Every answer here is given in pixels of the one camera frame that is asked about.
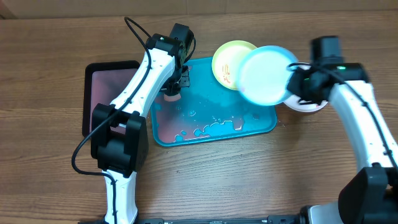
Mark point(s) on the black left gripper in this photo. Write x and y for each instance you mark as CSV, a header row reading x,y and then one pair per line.
x,y
185,83

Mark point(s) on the green and pink sponge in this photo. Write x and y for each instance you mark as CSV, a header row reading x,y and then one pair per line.
x,y
172,98

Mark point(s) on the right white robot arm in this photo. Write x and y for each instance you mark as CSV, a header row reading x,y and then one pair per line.
x,y
371,195

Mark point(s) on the white plate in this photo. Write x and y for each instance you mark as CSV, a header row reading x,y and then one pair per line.
x,y
295,102

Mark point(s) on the teal serving tray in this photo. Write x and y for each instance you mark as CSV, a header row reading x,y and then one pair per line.
x,y
207,111

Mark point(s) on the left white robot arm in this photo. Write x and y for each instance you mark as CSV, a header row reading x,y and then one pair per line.
x,y
119,138

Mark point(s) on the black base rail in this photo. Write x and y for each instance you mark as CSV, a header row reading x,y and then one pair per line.
x,y
271,219

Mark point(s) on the dark maroon tray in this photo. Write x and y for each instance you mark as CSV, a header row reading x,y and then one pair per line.
x,y
103,83

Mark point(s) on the light blue plate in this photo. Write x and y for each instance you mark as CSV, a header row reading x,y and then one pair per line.
x,y
263,75

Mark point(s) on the yellow plate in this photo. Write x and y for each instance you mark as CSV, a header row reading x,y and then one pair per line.
x,y
226,61

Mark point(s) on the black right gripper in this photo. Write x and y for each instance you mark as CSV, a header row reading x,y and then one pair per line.
x,y
292,86

